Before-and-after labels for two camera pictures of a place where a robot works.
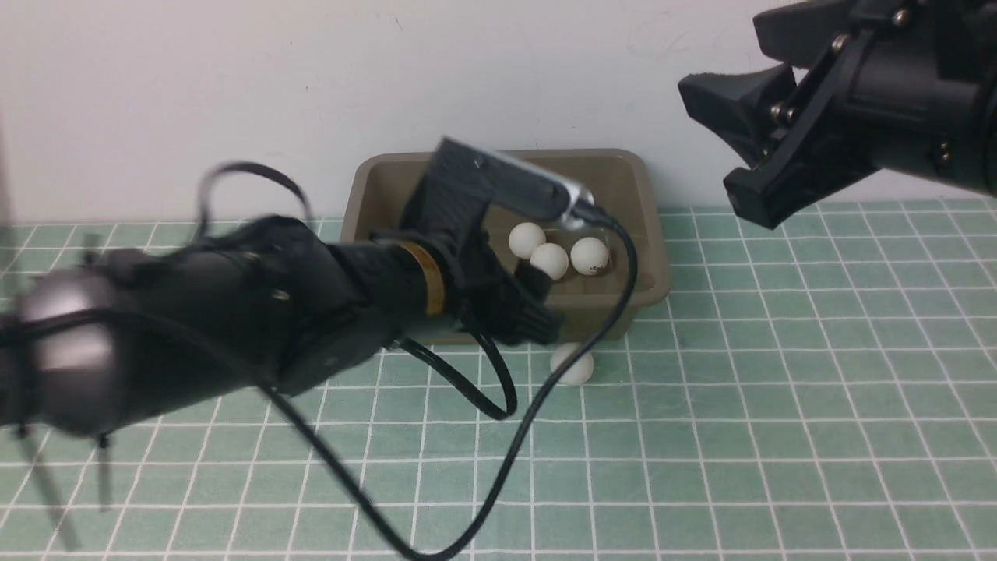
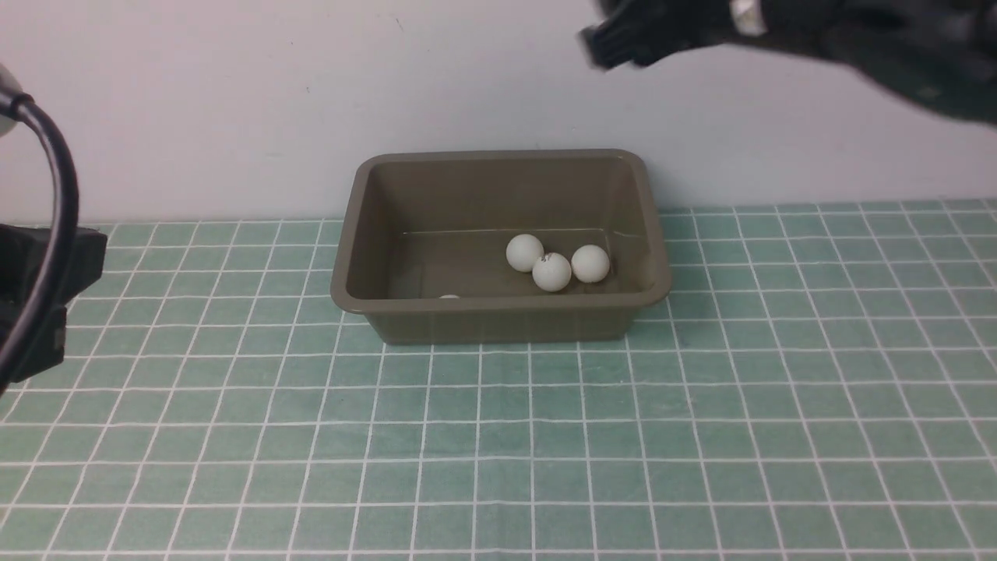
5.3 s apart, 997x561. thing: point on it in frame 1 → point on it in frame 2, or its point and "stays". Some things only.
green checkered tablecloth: [822, 390] stays
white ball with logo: [589, 255] → [551, 272]
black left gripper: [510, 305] → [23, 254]
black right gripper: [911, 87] → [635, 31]
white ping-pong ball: [525, 238] stays
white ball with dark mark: [551, 259] → [590, 263]
